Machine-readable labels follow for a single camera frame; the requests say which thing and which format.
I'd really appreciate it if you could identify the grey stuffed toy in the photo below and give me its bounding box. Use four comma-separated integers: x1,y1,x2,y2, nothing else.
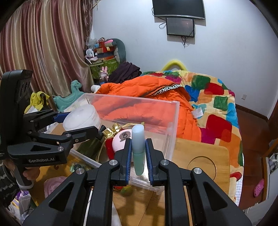
113,38,126,64

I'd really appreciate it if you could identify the dark purple garment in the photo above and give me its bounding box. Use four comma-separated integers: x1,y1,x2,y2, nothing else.
108,62,142,83

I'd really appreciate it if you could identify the orange puffer jacket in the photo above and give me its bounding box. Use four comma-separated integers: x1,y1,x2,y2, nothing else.
95,75,201,142

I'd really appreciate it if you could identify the white cup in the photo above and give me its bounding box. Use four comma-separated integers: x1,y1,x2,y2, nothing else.
91,85,101,93

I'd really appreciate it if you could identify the red velvet pouch gold ribbon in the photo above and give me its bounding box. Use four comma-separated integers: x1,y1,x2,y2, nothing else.
96,122,138,162

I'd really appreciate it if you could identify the yellow cloth on chair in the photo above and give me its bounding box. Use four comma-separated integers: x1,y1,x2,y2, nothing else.
24,91,50,114

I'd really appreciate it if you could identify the pink round piggy container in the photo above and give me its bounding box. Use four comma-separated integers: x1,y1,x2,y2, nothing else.
112,129,132,152

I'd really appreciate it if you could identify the white round jar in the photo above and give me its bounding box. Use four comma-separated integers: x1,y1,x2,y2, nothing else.
63,104,101,131

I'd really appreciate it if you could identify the light blue tube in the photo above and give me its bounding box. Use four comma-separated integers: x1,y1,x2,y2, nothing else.
132,124,145,176

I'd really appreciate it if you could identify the teal rocking horse toy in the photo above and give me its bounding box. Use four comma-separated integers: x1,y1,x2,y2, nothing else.
53,79,85,113

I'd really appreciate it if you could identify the striped pink curtain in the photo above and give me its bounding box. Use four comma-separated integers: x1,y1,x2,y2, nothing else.
0,0,96,109

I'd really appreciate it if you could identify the pink bunny figurine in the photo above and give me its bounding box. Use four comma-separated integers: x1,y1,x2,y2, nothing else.
99,66,109,85

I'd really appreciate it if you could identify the colourful patchwork blanket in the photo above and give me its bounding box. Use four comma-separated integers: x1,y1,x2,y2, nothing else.
145,70,244,204

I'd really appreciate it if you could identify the person left hand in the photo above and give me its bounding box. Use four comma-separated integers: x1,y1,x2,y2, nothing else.
3,158,40,181

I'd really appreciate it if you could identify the clear plastic storage box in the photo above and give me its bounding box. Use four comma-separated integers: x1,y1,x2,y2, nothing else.
63,93,181,192

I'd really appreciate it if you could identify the black wall television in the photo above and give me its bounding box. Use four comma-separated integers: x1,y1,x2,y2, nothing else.
152,0,205,20

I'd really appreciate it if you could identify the green glass bottle black cap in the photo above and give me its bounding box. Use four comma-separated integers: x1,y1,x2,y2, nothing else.
77,125,106,162

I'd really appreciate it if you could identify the pink knitted cloth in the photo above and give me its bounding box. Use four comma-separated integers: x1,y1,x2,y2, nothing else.
44,176,67,198

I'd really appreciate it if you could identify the pink croc shoe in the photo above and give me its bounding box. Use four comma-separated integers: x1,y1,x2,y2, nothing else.
254,179,264,197

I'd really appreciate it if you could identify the yellow foam headboard arch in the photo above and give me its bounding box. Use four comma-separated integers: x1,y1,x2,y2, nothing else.
162,60,187,71

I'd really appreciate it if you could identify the green patterned storage box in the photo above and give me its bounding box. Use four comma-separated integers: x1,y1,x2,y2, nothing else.
89,58,119,79

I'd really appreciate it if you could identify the small wall monitor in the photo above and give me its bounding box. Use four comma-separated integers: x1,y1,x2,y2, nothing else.
166,17,195,38

